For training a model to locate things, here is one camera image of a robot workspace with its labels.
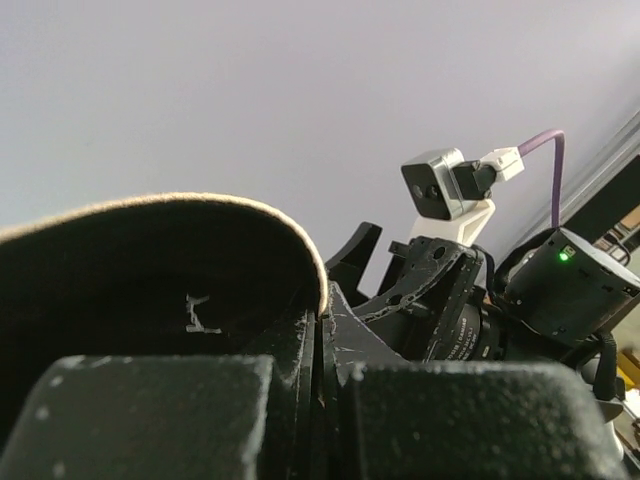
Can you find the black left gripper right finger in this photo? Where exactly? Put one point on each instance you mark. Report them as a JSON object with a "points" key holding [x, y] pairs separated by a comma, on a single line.
{"points": [[395, 419]]}

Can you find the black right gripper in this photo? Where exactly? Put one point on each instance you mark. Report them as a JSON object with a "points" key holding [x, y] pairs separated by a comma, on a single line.
{"points": [[428, 306]]}

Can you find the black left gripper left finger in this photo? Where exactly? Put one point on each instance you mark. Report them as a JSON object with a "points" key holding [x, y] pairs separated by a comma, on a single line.
{"points": [[242, 416]]}

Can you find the beige hat black lining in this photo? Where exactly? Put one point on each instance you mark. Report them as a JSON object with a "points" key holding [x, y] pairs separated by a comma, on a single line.
{"points": [[173, 273]]}

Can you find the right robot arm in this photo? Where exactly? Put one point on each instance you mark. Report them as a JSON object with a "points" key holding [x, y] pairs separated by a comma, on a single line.
{"points": [[558, 298]]}

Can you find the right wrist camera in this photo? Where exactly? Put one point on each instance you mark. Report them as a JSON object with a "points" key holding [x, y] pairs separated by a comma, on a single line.
{"points": [[453, 196]]}

